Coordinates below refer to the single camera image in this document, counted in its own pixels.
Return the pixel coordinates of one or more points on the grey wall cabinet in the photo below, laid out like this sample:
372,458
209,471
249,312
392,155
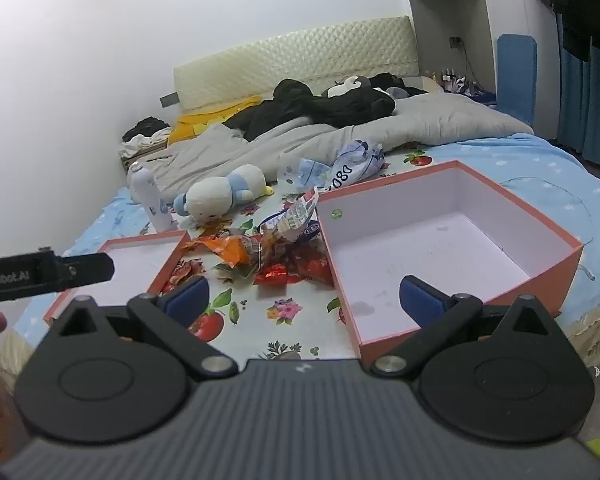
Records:
450,10

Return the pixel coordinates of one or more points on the black clothing pile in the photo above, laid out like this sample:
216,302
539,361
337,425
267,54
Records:
330,107

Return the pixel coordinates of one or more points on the black and white clothes heap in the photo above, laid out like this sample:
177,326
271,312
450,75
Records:
145,135

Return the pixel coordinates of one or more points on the blue curtain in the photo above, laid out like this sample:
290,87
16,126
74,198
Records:
590,110

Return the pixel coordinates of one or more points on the grey wall plate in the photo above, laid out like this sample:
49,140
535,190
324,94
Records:
170,100

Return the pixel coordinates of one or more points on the blue white snack packet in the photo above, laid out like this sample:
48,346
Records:
295,220

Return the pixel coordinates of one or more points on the white spray bottle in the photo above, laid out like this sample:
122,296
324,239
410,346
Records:
150,195

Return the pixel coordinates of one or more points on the white blue penguin plush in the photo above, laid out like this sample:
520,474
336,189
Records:
215,195

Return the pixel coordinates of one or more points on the light blue bed sheet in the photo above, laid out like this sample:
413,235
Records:
555,170

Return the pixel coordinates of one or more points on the blue padded board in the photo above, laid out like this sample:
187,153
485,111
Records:
516,80

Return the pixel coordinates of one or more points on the floral fruit printed cloth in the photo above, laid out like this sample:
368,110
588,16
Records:
280,305

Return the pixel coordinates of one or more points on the pink box lid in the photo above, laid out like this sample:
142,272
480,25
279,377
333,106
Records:
130,260

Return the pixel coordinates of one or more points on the cream quilted headboard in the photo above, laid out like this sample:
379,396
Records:
305,55

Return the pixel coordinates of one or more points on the crumpled white blue plastic bag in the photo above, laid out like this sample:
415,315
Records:
350,170

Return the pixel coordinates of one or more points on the yellow cloth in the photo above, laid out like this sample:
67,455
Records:
195,125

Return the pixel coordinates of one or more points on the orange red snack packet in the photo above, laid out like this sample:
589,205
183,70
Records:
230,250

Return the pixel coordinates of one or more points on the grey duvet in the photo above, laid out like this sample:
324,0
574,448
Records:
430,120

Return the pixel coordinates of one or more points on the row of small bottles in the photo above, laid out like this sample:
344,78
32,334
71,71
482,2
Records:
452,80

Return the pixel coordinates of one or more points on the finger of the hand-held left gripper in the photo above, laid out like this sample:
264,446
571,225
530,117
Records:
90,270

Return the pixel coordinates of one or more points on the pink cardboard box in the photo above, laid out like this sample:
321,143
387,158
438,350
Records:
430,240

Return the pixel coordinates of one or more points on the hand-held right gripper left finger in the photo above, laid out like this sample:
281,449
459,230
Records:
190,292

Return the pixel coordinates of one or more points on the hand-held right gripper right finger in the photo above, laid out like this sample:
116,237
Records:
420,300

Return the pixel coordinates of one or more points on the wall socket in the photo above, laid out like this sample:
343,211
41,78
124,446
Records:
455,41

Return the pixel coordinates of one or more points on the black white plush toy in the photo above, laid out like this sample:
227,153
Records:
347,85

